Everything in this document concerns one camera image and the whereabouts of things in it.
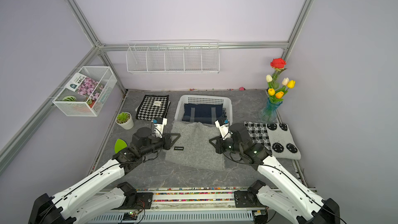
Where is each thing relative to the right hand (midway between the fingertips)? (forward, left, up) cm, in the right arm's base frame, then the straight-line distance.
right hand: (210, 140), depth 74 cm
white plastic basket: (+34, +18, -9) cm, 39 cm away
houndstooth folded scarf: (+32, +39, -15) cm, 53 cm away
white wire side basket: (+13, +66, +15) cm, 69 cm away
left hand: (+2, +15, 0) cm, 15 cm away
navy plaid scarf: (+30, +4, -19) cm, 36 cm away
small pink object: (+55, -27, -20) cm, 64 cm away
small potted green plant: (+19, +52, -10) cm, 56 cm away
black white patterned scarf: (+9, -40, -15) cm, 44 cm away
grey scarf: (-1, +9, -5) cm, 10 cm away
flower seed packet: (+21, +59, +15) cm, 65 cm away
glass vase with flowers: (+22, -35, +10) cm, 42 cm away
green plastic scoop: (+6, +54, -18) cm, 57 cm away
